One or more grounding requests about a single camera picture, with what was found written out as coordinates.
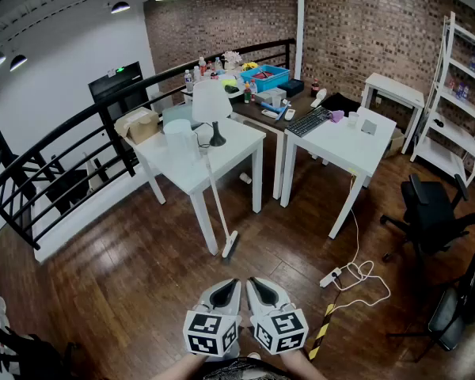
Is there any white shelf rack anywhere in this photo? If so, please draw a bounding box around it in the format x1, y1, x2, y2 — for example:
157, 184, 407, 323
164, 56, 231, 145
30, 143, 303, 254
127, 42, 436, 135
409, 10, 475, 188

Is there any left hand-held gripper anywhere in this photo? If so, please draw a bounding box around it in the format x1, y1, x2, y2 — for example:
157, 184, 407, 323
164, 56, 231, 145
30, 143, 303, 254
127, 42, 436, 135
183, 278, 242, 358

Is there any blue squeegee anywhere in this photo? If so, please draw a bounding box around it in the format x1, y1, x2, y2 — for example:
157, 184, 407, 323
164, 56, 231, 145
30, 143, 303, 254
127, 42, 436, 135
260, 100, 292, 122

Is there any black patterned shirt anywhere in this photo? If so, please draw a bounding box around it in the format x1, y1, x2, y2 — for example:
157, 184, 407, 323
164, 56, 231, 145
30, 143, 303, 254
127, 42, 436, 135
199, 356, 292, 380

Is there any black cloth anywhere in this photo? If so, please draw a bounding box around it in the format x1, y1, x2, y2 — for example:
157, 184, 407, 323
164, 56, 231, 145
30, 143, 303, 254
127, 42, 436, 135
320, 92, 361, 115

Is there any white appliance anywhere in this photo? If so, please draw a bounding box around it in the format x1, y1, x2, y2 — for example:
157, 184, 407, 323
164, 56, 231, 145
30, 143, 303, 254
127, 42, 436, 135
150, 91, 175, 114

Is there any black door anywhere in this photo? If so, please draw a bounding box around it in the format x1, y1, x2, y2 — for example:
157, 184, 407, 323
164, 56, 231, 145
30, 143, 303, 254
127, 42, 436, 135
87, 61, 150, 112

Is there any black stair post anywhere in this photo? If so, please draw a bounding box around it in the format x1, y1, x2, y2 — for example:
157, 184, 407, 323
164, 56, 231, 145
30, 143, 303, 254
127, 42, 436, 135
0, 120, 92, 217

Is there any white cable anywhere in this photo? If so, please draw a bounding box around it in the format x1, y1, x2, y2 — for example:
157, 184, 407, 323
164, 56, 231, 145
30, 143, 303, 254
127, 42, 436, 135
334, 207, 392, 308

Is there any dark box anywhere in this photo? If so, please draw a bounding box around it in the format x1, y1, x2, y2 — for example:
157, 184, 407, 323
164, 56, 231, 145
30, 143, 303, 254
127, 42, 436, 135
279, 78, 305, 97

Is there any grey laptop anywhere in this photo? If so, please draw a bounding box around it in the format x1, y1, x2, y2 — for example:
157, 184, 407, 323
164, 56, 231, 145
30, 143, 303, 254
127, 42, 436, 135
161, 103, 203, 130

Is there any black metal railing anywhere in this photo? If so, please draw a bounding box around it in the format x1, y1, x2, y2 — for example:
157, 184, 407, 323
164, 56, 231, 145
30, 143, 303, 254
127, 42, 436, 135
0, 37, 296, 251

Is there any white pipe column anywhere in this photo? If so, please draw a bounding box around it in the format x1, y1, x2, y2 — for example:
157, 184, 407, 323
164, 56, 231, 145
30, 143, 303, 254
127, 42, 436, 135
296, 0, 305, 81

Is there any blue plastic bin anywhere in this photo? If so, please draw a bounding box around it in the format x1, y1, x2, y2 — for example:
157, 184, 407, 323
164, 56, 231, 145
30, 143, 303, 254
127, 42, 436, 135
240, 64, 291, 93

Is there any white kettle jug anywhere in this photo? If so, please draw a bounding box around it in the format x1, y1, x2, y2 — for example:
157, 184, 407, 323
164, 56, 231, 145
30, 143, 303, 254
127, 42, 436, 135
163, 119, 201, 165

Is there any white power strip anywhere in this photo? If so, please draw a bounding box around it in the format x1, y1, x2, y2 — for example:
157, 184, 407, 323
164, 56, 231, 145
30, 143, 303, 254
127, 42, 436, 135
319, 266, 343, 288

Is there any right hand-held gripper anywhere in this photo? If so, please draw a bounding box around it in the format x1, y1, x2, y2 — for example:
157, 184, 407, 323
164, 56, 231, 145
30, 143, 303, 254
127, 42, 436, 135
245, 277, 310, 355

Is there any black chair with backpack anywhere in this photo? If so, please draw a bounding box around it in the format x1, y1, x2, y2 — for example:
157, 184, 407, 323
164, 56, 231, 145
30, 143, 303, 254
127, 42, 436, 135
0, 314, 82, 380

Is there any person's right forearm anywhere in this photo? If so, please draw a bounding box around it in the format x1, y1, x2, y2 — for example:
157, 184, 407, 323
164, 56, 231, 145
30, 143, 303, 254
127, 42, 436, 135
280, 348, 321, 380

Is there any white table lamp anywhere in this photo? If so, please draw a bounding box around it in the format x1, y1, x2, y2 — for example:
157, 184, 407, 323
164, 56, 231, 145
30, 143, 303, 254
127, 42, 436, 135
192, 79, 234, 149

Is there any person's left forearm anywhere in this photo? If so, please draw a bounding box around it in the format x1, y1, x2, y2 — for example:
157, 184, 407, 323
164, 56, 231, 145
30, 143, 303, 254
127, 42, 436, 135
150, 352, 207, 380

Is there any white flower pot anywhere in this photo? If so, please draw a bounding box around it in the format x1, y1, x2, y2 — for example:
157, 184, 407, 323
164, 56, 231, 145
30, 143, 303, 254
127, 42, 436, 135
222, 51, 242, 70

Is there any black keyboard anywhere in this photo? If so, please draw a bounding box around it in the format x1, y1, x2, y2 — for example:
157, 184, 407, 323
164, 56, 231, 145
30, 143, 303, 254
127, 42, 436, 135
286, 106, 333, 138

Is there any yellow black striped strip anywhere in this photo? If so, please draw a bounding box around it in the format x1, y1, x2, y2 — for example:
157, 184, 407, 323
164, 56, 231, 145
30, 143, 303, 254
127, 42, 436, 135
307, 302, 336, 360

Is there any small white table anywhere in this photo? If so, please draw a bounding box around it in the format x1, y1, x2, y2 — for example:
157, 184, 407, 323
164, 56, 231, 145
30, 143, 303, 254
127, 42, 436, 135
360, 72, 425, 154

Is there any brown cardboard box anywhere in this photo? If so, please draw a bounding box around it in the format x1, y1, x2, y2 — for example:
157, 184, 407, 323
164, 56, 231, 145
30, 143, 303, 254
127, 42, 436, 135
382, 127, 407, 160

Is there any grey tissue box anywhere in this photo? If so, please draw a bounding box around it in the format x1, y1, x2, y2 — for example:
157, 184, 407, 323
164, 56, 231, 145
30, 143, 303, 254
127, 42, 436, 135
255, 87, 288, 105

